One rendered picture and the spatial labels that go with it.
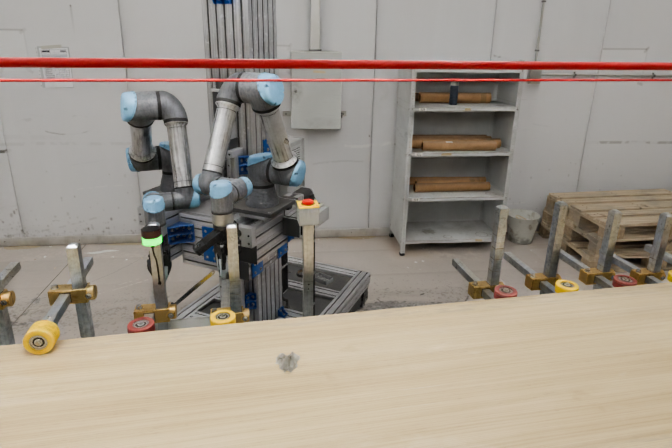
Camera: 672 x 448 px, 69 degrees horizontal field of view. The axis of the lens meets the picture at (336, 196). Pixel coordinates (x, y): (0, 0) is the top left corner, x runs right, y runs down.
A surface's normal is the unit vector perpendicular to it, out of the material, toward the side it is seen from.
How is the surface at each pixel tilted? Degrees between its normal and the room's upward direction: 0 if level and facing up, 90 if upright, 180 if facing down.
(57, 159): 90
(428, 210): 90
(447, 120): 90
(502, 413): 0
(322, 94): 90
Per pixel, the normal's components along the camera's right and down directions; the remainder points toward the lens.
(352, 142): 0.11, 0.31
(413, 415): 0.02, -0.95
